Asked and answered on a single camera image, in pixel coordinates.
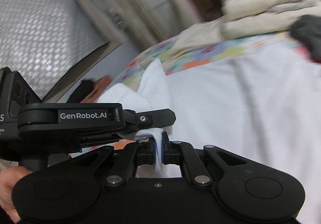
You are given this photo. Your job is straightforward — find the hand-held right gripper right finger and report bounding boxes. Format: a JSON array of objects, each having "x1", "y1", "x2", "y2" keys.
[{"x1": 161, "y1": 132, "x2": 254, "y2": 186}]

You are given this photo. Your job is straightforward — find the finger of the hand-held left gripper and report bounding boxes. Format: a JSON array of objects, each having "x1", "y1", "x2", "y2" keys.
[
  {"x1": 80, "y1": 127, "x2": 141, "y2": 148},
  {"x1": 112, "y1": 108, "x2": 176, "y2": 131}
]

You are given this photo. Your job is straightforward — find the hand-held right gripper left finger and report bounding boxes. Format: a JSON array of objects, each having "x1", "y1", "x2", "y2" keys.
[{"x1": 50, "y1": 139, "x2": 155, "y2": 187}]

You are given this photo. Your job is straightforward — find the person's left hand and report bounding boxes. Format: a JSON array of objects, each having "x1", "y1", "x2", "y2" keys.
[{"x1": 0, "y1": 166, "x2": 34, "y2": 217}]

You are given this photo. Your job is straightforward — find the black cloth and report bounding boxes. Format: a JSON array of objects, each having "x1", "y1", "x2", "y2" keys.
[{"x1": 67, "y1": 78, "x2": 96, "y2": 104}]

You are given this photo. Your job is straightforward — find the red storage box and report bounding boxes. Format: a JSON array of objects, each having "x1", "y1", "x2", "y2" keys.
[{"x1": 83, "y1": 75, "x2": 113, "y2": 102}]

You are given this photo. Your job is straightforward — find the floral quilted bedspread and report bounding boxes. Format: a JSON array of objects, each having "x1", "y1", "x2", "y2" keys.
[{"x1": 69, "y1": 31, "x2": 310, "y2": 160}]

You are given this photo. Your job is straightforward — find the white crumpled garment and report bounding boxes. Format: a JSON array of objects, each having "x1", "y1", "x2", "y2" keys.
[{"x1": 172, "y1": 22, "x2": 226, "y2": 57}]

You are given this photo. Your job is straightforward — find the patterned glass window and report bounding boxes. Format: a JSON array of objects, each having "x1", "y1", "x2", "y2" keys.
[{"x1": 0, "y1": 0, "x2": 127, "y2": 102}]

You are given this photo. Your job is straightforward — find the beige curtain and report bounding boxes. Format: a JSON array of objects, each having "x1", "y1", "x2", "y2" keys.
[{"x1": 54, "y1": 0, "x2": 181, "y2": 45}]

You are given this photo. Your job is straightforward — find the cream folded garment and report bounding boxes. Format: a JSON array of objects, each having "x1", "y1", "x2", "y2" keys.
[{"x1": 221, "y1": 0, "x2": 321, "y2": 21}]

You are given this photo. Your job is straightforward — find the dark grey garment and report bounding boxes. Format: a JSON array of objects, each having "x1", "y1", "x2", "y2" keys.
[{"x1": 290, "y1": 15, "x2": 321, "y2": 62}]

